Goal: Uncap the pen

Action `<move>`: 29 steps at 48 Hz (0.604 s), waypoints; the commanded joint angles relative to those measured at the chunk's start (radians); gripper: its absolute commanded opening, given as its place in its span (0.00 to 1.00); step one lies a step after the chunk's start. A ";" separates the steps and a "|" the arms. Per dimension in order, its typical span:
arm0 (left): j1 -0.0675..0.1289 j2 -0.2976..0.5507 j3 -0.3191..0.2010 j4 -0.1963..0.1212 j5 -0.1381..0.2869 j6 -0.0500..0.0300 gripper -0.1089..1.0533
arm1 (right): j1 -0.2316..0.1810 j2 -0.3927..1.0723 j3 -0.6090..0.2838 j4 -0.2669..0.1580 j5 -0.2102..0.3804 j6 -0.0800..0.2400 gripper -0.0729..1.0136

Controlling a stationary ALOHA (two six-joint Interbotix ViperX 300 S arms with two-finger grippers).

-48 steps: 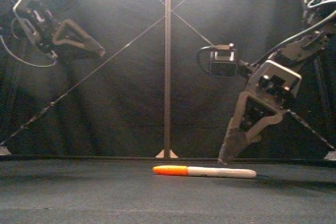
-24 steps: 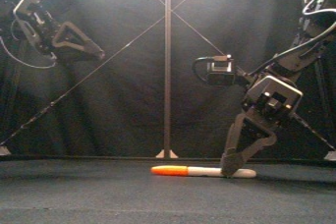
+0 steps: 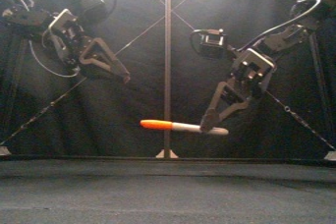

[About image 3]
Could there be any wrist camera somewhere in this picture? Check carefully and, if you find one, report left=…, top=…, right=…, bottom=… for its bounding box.
left=197, top=28, right=229, bottom=61
left=80, top=0, right=109, bottom=20

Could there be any grey marker pen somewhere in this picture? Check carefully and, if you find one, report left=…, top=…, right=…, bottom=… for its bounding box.
left=139, top=119, right=231, bottom=137

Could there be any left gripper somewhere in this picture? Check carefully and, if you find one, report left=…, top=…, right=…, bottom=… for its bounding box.
left=45, top=8, right=132, bottom=85

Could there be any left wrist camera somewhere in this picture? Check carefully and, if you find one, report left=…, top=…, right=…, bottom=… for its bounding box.
left=80, top=0, right=109, bottom=20

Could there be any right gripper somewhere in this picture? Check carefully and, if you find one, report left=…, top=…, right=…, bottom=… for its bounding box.
left=200, top=47, right=279, bottom=134

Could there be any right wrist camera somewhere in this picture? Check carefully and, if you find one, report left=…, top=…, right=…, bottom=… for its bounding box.
left=197, top=28, right=229, bottom=61

